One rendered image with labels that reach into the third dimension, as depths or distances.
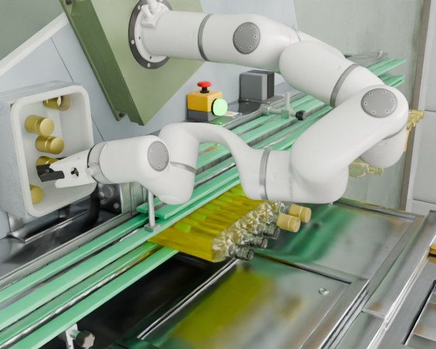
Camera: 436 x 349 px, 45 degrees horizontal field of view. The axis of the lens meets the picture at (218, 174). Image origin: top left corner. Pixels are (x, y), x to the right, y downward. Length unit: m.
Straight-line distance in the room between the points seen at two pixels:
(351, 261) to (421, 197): 6.02
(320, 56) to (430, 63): 6.02
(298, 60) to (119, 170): 0.36
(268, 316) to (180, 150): 0.41
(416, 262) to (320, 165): 0.65
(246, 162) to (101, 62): 0.44
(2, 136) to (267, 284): 0.64
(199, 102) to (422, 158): 5.95
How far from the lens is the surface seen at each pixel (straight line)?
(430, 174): 7.27
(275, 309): 1.15
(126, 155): 0.87
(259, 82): 1.65
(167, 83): 1.25
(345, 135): 0.79
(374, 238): 1.53
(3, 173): 1.05
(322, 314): 1.15
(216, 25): 1.05
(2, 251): 1.07
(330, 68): 0.94
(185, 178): 0.91
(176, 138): 0.92
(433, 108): 7.04
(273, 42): 1.00
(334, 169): 0.79
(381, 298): 1.23
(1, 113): 1.00
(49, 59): 1.12
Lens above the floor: 1.62
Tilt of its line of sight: 32 degrees down
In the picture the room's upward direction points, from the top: 103 degrees clockwise
